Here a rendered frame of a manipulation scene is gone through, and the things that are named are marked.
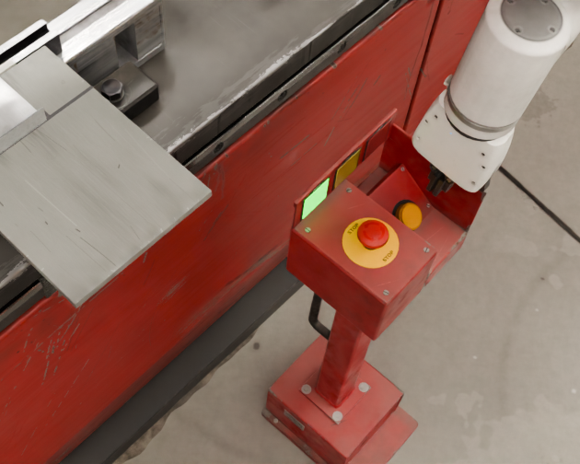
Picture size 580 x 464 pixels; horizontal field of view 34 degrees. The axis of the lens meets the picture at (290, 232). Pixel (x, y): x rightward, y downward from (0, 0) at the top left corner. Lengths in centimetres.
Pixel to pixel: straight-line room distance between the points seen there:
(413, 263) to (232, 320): 80
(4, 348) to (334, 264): 41
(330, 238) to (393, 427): 80
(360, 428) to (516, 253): 60
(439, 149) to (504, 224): 110
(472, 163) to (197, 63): 38
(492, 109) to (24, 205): 48
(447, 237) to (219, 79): 38
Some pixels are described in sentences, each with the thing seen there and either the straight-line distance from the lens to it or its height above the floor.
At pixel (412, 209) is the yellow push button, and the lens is 129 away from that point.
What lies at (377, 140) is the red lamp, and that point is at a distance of 125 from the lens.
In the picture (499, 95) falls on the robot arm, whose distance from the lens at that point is 97.
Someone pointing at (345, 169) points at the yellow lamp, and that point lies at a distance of 121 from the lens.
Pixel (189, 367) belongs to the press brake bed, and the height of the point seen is 5.
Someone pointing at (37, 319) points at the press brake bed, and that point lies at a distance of 120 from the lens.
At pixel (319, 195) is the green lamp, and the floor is 81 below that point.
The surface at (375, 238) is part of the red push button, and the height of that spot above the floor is 81.
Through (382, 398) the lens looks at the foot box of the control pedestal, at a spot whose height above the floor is 12.
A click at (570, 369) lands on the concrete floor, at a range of 208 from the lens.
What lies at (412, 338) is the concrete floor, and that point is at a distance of 201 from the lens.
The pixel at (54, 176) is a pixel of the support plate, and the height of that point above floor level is 100.
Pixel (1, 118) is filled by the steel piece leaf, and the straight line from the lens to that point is 104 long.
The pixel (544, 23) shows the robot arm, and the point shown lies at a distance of 94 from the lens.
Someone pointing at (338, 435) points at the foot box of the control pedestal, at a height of 12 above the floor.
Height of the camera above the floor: 182
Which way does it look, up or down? 61 degrees down
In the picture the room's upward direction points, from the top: 7 degrees clockwise
